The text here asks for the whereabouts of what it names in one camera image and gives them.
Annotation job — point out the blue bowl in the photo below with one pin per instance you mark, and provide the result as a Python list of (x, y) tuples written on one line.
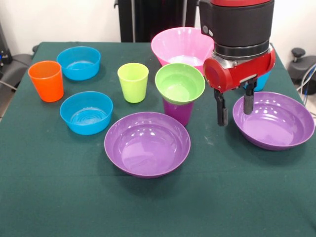
[(86, 127), (79, 71)]

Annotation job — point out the dark grey base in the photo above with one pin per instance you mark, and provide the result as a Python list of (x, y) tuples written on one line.
[(302, 70)]

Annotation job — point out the purple bowl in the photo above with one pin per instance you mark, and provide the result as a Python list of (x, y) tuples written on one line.
[(279, 126), (146, 150)]

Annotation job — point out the green ribbed bowl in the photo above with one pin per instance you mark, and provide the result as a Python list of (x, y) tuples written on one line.
[(180, 84)]

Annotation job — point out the blue cup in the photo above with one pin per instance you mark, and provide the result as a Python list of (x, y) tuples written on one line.
[(263, 82)]

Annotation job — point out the purple cup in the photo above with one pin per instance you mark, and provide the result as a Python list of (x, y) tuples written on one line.
[(179, 113)]

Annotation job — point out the black equipment box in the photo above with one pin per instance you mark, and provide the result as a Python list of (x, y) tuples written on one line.
[(3, 49)]

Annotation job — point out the lime green cup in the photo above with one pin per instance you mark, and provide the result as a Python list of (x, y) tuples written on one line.
[(133, 90)]

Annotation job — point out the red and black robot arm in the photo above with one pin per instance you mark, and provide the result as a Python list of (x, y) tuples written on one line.
[(237, 24)]

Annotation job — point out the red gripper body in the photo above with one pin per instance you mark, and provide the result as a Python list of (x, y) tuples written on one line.
[(237, 74)]

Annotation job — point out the grey chair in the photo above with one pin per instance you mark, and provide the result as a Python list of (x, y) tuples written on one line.
[(17, 66)]

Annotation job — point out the dark green tablecloth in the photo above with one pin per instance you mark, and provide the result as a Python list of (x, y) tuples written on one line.
[(158, 202)]

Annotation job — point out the large pink bowl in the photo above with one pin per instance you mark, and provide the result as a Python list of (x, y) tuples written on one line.
[(172, 42)]

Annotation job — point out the orange cup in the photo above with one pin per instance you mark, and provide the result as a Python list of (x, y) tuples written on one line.
[(48, 87)]

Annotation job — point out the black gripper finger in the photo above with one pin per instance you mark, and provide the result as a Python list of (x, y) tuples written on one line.
[(222, 114), (248, 105)]

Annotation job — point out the black knob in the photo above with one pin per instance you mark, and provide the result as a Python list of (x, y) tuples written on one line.
[(298, 52)]

